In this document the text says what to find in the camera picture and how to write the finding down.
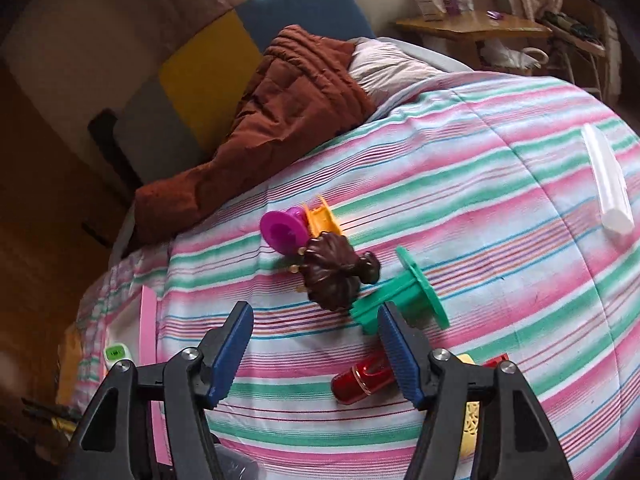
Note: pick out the white bag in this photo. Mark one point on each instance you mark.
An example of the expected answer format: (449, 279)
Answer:
(505, 57)

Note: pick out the pale yellow toy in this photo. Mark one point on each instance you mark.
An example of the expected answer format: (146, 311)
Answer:
(470, 420)

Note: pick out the orange toy piece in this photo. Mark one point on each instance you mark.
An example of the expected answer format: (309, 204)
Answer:
(322, 220)

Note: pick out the striped blanket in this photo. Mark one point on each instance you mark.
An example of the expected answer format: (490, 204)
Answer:
(475, 160)

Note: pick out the dark brown doll wig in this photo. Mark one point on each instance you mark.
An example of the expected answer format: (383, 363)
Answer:
(330, 270)

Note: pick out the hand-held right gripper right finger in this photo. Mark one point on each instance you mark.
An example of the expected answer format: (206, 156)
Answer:
(400, 355)

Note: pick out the wooden side table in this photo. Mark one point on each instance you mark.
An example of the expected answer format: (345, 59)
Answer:
(465, 25)

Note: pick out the wooden shelf rack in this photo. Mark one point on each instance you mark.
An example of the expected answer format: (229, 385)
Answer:
(580, 30)

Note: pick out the brown quilt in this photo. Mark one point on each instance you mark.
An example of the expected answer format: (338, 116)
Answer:
(280, 110)

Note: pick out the purple toy cup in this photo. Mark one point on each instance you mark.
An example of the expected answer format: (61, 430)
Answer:
(280, 230)

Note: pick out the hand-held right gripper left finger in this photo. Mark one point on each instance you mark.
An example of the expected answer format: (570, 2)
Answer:
(230, 350)

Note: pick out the shiny red toy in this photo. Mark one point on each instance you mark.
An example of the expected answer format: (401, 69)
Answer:
(360, 377)

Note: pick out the green and white thermometer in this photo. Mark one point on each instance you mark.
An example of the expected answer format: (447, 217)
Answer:
(115, 352)

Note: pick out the small red block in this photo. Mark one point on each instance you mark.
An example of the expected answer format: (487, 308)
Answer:
(497, 359)

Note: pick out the wooden wardrobe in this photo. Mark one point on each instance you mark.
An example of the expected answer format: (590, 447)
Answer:
(45, 210)

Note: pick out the green toy spool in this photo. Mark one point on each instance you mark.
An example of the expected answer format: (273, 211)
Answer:
(400, 295)

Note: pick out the yellow and black tool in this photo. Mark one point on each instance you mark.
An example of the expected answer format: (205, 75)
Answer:
(50, 415)

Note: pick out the small white container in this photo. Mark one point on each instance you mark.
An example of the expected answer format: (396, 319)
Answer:
(465, 0)

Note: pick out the pale pink pillow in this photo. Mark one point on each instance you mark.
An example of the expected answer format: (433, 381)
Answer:
(390, 67)

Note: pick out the small purple item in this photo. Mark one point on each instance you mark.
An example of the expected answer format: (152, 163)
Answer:
(495, 14)

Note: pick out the small purple box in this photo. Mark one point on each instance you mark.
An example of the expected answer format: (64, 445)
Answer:
(449, 0)

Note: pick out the multicoloured padded headboard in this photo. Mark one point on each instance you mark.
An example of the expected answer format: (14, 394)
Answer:
(200, 75)

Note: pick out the white translucent tube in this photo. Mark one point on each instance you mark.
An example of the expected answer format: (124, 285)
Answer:
(607, 180)

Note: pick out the pink storage box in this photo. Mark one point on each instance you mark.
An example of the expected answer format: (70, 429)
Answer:
(149, 325)

